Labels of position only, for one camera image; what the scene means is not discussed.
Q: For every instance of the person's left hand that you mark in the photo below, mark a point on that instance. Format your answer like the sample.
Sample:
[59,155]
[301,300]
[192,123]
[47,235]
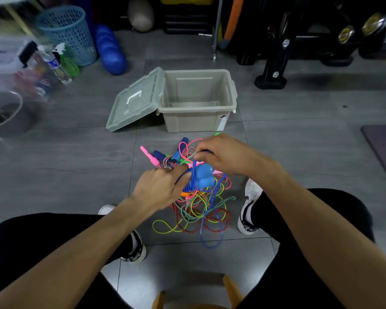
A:
[157,189]

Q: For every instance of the person's right hand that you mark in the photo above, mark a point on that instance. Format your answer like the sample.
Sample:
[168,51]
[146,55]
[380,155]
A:
[234,157]

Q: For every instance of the grey plastic storage box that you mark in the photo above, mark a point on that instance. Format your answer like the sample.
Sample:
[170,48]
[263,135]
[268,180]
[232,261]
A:
[193,123]

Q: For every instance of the person's right forearm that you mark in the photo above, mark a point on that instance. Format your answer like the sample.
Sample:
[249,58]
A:
[325,247]

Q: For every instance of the person's left forearm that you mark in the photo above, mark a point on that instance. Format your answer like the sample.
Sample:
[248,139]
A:
[67,260]

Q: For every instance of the grey-green box lid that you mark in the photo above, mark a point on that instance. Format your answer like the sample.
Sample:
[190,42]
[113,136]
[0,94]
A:
[133,104]

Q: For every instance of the person's right leg black trousers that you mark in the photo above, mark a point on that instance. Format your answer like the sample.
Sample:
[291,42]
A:
[334,215]

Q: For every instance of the person's leg black trousers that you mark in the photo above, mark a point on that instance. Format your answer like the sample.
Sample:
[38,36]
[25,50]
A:
[334,215]
[19,238]

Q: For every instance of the person's left leg black trousers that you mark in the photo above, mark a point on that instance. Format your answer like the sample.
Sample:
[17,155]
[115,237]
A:
[19,238]

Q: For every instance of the white right shoe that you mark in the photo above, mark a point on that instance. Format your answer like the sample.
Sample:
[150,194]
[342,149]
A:
[252,189]

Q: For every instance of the white shoe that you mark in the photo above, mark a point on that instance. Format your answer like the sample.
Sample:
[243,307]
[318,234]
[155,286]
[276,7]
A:
[252,189]
[138,254]

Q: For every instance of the white left shoe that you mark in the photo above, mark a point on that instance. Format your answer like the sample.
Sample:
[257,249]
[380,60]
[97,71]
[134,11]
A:
[138,254]

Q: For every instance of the black dumbbell rack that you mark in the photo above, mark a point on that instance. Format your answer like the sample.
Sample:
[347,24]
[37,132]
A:
[276,61]

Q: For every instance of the wooden stool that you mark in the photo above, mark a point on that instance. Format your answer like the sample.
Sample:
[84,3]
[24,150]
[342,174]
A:
[233,292]

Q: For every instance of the orange and green foam stick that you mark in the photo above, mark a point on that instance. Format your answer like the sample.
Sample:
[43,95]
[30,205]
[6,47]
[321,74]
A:
[233,19]

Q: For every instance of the purple floor mat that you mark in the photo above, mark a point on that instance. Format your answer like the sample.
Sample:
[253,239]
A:
[382,148]

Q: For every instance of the green spray bottle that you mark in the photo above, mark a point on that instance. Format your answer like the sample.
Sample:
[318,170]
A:
[70,65]

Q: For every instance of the clear water bottle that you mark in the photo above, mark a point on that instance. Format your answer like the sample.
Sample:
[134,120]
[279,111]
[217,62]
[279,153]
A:
[59,72]

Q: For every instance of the grey metal bowl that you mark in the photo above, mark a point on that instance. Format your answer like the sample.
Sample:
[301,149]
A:
[19,123]

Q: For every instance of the black dumbbell gold end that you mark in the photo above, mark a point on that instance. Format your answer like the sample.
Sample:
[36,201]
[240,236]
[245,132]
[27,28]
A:
[345,34]
[373,24]

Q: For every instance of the beige exercise ball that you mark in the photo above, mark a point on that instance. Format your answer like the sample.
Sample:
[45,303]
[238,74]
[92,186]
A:
[141,14]

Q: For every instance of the light blue mesh basket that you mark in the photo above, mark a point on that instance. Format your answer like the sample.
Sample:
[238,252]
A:
[67,32]

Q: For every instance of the clear plastic lidded bin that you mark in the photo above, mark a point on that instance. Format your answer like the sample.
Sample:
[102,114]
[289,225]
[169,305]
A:
[3,73]

